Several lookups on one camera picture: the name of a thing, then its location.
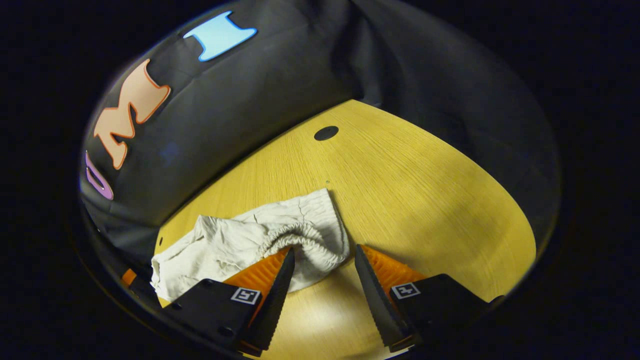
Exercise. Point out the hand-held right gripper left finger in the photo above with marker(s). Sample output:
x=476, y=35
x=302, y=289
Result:
x=277, y=300

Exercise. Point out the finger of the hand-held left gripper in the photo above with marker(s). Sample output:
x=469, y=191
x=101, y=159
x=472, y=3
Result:
x=129, y=276

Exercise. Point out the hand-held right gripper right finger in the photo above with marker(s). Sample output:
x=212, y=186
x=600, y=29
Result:
x=375, y=300

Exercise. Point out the white jeans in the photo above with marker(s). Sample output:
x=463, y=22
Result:
x=235, y=240

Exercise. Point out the black backdrop cloth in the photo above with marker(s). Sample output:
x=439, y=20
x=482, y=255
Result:
x=240, y=110

